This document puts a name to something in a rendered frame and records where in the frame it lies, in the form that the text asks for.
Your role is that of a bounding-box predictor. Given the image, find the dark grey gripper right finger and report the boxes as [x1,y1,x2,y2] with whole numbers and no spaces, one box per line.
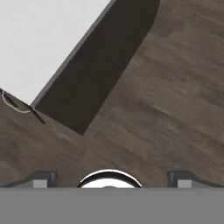
[166,170,224,189]

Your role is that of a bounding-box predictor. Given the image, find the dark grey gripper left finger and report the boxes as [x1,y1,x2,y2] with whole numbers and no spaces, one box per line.
[0,170,59,189]

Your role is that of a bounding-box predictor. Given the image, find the round white and black object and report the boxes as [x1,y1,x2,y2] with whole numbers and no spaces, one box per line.
[77,169,143,189]

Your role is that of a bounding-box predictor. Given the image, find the dark brown kitchen counter cabinet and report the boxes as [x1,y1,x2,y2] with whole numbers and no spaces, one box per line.
[30,0,162,136]

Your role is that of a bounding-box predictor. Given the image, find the thin dark wire-frame object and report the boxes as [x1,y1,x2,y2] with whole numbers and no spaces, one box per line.
[0,87,46,125]

